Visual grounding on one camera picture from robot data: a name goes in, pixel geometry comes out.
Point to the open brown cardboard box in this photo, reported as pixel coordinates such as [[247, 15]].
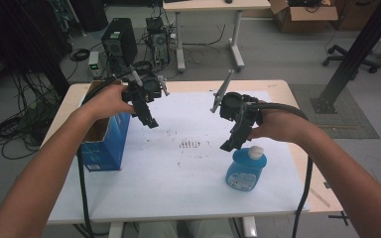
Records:
[[306, 16]]

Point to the person's left hand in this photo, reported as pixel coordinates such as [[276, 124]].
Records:
[[107, 100]]

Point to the small white power supply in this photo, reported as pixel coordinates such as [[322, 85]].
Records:
[[94, 64]]

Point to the open computer case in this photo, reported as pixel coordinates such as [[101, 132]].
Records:
[[158, 41]]

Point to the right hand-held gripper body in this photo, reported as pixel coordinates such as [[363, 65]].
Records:
[[243, 110]]

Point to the person's right hand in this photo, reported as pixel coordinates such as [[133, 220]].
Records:
[[276, 127]]

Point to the white-legged background table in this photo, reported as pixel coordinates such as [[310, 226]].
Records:
[[211, 5]]

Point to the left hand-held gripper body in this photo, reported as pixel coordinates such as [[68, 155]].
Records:
[[150, 87]]

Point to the blue cardboard box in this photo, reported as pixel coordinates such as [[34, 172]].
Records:
[[110, 142]]

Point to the black computer tower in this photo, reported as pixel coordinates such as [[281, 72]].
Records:
[[120, 39]]

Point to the light wooden table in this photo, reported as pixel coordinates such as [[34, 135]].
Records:
[[191, 86]]

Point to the white table mat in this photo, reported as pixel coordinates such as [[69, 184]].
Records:
[[185, 178]]

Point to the black office chair base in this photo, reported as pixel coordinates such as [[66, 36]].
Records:
[[344, 56]]

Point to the black tape cross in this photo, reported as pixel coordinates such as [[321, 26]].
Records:
[[340, 217]]

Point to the grey floor mat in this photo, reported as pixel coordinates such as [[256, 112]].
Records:
[[350, 125]]

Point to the brown cabinet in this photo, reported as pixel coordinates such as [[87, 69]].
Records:
[[357, 15]]

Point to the black metal stand post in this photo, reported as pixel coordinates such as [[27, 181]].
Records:
[[350, 59]]

